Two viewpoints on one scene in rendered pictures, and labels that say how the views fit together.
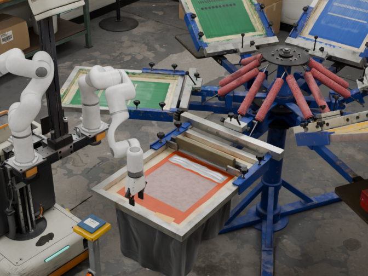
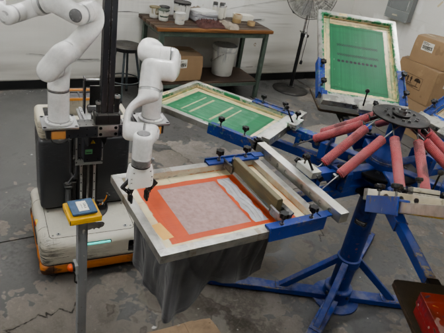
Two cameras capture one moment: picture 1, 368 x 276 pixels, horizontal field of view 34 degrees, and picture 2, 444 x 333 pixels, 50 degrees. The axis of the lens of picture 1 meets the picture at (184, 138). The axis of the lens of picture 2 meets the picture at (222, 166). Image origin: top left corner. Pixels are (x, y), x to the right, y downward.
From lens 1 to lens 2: 1.32 m
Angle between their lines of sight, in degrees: 17
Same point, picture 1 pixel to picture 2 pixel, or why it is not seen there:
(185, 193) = (207, 216)
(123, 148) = (134, 129)
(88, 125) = (145, 113)
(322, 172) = not seen: hidden behind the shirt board
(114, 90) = (150, 61)
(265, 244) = (315, 323)
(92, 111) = not seen: hidden behind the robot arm
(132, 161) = (135, 146)
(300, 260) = not seen: outside the picture
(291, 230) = (354, 320)
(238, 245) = (287, 312)
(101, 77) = (147, 47)
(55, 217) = (117, 210)
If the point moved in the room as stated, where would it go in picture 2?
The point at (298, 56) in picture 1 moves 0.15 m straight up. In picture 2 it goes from (415, 120) to (425, 93)
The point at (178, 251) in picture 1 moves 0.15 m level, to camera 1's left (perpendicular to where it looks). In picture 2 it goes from (169, 278) to (137, 264)
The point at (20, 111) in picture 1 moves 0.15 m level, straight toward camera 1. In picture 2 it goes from (47, 57) to (30, 67)
